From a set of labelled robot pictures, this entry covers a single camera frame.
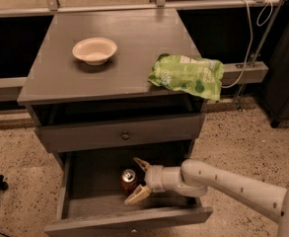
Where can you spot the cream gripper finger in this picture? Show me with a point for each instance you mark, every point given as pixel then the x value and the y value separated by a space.
pixel 144 165
pixel 140 193

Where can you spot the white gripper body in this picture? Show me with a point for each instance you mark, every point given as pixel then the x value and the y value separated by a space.
pixel 154 179

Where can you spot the red coke can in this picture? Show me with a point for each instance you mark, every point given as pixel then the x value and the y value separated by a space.
pixel 128 181

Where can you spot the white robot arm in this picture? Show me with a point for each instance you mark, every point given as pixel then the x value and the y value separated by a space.
pixel 192 179

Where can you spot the round metal drawer knob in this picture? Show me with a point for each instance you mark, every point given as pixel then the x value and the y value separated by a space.
pixel 125 135

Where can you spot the open grey middle drawer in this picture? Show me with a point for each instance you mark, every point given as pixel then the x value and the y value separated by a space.
pixel 91 200

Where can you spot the grey wooden drawer cabinet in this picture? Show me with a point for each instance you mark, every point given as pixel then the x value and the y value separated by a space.
pixel 62 89

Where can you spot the closed grey top drawer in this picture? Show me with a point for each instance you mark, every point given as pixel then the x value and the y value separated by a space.
pixel 107 134

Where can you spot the green chip bag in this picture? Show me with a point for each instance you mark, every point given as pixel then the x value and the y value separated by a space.
pixel 200 77

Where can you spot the white paper bowl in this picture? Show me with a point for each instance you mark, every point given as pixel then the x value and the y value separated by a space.
pixel 94 51

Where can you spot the dark cabinet at right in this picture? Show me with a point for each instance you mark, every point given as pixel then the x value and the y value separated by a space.
pixel 275 88

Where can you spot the grey metal rail frame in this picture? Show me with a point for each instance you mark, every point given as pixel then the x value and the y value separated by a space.
pixel 117 4

